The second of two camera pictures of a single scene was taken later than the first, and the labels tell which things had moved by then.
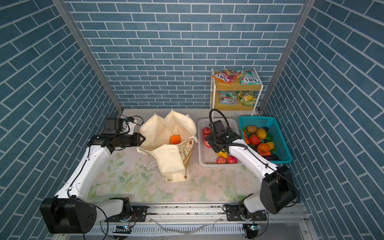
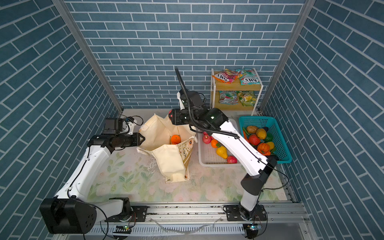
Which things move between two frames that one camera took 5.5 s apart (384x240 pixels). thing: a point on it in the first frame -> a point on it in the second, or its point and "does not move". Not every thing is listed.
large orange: (175, 139) does not move
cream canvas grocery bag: (170, 140) does not move
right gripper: (209, 138) -> (176, 118)
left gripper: (136, 137) does not move
